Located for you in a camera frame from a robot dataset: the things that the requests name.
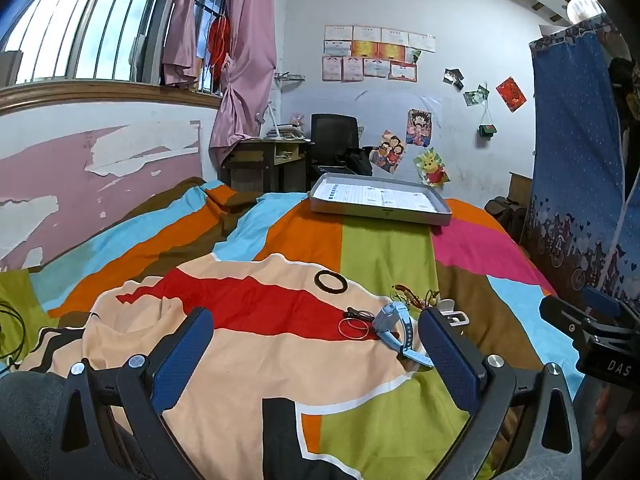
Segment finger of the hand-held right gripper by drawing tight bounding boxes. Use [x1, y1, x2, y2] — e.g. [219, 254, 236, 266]
[581, 286, 624, 317]
[539, 294, 601, 335]

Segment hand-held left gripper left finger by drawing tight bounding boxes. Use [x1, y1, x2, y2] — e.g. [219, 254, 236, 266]
[50, 306, 215, 480]

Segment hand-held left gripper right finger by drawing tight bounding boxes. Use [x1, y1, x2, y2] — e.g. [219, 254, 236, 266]
[418, 306, 583, 480]

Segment white claw hair clip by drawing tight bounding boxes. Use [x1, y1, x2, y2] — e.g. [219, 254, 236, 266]
[436, 298, 471, 327]

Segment blue wristwatch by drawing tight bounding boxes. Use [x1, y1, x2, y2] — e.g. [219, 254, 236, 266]
[373, 301, 435, 368]

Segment brown hair tie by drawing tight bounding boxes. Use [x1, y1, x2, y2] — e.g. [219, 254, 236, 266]
[391, 283, 426, 309]

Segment black hair tie ring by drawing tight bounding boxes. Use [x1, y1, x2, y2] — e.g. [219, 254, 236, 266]
[314, 269, 347, 293]

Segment grey tray with grid paper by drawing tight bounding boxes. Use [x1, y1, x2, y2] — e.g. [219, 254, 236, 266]
[309, 172, 453, 227]

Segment person's right hand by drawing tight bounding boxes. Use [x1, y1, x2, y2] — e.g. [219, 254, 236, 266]
[587, 382, 640, 461]

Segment brown bags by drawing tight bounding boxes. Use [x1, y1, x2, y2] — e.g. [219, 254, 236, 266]
[483, 195, 531, 247]

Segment colourful patchwork bedspread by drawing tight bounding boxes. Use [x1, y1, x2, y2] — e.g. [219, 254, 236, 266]
[0, 177, 586, 480]

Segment wooden board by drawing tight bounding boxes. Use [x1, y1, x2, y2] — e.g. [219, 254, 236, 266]
[508, 172, 534, 202]

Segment blue patterned curtain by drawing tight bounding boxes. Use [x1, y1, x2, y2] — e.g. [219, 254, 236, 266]
[528, 14, 640, 307]

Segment person's grey trousers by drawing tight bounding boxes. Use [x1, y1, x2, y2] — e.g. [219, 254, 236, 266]
[0, 369, 156, 480]

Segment yellow bear poster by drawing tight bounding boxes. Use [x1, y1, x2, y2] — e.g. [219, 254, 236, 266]
[412, 147, 450, 189]

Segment small green hanging purse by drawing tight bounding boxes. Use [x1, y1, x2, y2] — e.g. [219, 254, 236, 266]
[477, 86, 498, 139]

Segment dark wooden desk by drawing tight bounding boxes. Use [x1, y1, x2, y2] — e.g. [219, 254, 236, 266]
[219, 137, 314, 194]

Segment cartoon family poster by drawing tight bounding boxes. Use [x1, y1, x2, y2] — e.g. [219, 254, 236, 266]
[368, 129, 407, 174]

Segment black bag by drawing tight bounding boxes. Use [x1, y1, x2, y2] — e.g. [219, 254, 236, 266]
[344, 147, 375, 177]

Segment red paper envelope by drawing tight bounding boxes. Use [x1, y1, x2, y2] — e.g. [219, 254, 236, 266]
[495, 76, 528, 112]

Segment anime character poster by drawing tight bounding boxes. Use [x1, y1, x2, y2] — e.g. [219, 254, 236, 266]
[404, 108, 433, 148]

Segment stack of books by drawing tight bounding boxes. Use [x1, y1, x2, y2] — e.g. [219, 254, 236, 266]
[266, 123, 307, 141]

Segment black office chair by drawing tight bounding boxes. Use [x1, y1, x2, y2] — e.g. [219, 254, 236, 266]
[305, 113, 362, 182]

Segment white desk lamp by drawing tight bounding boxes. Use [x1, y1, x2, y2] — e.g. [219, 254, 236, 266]
[260, 102, 282, 139]

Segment wooden window sill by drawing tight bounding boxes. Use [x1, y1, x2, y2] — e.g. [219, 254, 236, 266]
[0, 79, 224, 117]

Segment white round bag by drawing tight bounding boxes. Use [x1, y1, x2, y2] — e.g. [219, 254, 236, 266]
[566, 0, 606, 25]

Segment long tied pink curtain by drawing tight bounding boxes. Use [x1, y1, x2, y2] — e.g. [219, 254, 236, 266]
[208, 0, 279, 167]

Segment red hanging clothes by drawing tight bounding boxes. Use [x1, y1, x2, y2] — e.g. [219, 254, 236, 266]
[207, 14, 232, 82]

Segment short pink curtain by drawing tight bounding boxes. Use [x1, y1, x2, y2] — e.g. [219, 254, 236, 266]
[152, 0, 202, 90]

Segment barred window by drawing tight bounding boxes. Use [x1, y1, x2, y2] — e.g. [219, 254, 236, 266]
[0, 0, 227, 97]

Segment black cable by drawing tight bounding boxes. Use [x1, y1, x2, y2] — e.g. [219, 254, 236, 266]
[0, 299, 27, 362]

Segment green wall picture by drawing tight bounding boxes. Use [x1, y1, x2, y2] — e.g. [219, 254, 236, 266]
[463, 83, 490, 108]

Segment wire wall shelf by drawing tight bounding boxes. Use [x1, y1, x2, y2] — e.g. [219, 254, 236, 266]
[273, 70, 306, 92]

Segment group of wall certificates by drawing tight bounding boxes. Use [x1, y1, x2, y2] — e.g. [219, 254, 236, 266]
[321, 24, 437, 84]

